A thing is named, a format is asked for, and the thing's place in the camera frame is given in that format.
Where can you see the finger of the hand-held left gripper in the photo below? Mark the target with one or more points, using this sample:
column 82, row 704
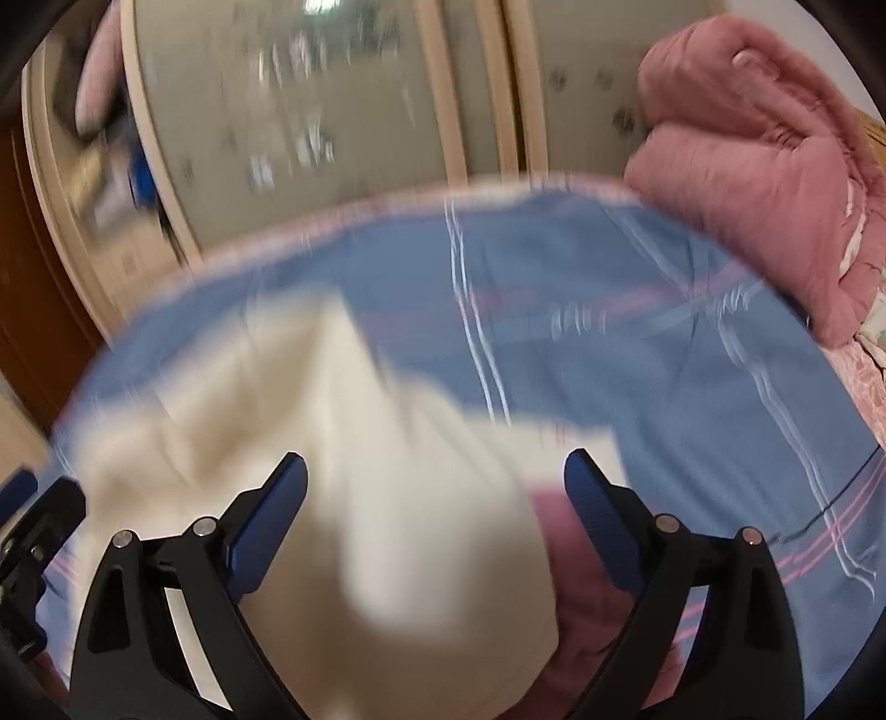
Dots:
column 55, row 509

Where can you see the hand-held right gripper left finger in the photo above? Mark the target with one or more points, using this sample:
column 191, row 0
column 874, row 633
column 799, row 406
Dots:
column 270, row 526

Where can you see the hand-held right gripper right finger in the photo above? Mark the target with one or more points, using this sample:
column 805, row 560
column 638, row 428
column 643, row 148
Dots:
column 602, row 519

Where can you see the cream and pink hooded jacket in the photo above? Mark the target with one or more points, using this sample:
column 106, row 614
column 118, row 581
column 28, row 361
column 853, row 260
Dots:
column 415, row 554

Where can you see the light wooden cabinet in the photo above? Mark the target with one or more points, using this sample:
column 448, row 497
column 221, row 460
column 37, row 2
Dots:
column 17, row 436

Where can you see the blue striped bedsheet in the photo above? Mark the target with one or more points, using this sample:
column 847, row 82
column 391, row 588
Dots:
column 623, row 388

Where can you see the brown wooden door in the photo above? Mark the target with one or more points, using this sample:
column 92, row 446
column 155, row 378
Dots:
column 34, row 277

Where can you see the pink floral bed cover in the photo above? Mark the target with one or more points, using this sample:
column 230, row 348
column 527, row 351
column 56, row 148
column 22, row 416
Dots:
column 862, row 381

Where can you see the blue cloth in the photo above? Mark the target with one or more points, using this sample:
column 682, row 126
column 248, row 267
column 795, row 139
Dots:
column 144, row 176

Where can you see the pink quilt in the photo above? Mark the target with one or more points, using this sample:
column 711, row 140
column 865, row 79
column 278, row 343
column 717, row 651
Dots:
column 747, row 152

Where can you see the beige wardrobe with glass doors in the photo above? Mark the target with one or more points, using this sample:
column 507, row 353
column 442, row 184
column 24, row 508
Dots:
column 311, row 104

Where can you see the pink hanging jacket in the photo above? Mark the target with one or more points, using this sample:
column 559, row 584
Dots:
column 100, row 76

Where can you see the wooden bed headboard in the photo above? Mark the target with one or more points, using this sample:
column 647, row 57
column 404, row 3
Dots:
column 873, row 124

